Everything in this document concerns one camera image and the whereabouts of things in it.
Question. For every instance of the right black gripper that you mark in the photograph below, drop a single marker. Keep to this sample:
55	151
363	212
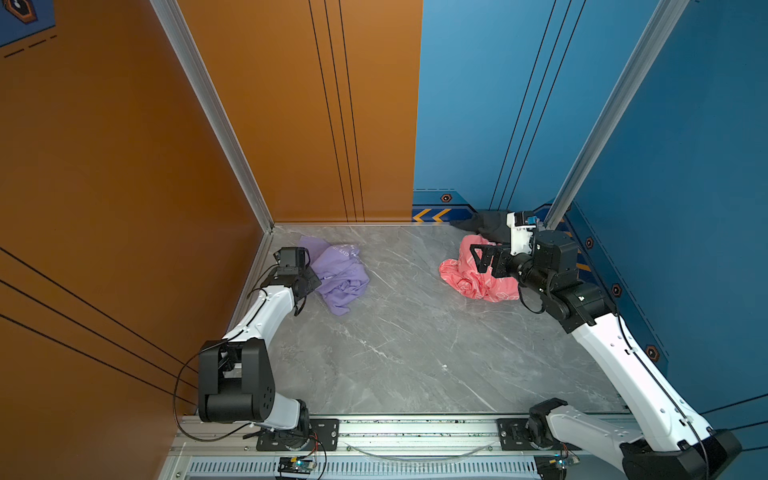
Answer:
501	254

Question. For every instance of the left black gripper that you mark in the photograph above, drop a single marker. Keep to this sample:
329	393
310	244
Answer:
314	281

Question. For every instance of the purple cloth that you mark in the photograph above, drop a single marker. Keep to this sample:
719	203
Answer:
342	273

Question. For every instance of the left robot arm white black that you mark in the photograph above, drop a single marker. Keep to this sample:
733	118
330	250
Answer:
235	377

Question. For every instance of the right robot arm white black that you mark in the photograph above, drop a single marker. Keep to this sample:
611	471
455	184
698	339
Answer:
672	440

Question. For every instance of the pink cloth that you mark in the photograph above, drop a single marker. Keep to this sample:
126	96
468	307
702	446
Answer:
463	276

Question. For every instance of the black cloth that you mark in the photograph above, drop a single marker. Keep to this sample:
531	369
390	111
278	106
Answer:
491	225

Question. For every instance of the left green circuit board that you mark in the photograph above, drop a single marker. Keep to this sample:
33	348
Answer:
295	467

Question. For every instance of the green circuit board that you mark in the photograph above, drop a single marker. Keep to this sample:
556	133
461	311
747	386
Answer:
555	467
295	467

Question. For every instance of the right green circuit board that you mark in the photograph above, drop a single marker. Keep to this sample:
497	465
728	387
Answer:
555	467

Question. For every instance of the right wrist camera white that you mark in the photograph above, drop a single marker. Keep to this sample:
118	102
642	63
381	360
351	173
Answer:
523	226

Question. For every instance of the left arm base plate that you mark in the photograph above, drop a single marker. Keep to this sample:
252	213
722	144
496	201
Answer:
320	432

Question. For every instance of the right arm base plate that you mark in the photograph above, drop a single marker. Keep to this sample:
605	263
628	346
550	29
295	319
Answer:
513	435

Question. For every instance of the aluminium mounting rail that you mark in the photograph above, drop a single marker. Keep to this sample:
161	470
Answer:
443	435

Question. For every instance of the left aluminium corner post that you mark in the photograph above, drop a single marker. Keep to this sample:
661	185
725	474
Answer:
177	31

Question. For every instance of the aluminium corner post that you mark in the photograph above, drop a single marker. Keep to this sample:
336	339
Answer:
652	40
177	31

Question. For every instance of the right aluminium corner post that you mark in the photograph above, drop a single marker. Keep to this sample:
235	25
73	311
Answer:
652	40

